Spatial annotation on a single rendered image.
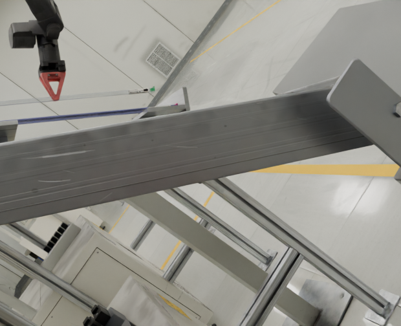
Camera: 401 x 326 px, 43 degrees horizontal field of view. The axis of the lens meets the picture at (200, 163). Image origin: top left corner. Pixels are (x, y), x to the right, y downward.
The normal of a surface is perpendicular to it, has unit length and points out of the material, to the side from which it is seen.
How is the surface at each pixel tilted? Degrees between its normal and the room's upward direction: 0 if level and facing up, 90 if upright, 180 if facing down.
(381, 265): 0
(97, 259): 90
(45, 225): 90
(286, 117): 90
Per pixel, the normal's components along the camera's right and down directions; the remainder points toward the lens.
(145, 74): 0.30, 0.00
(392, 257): -0.77, -0.59
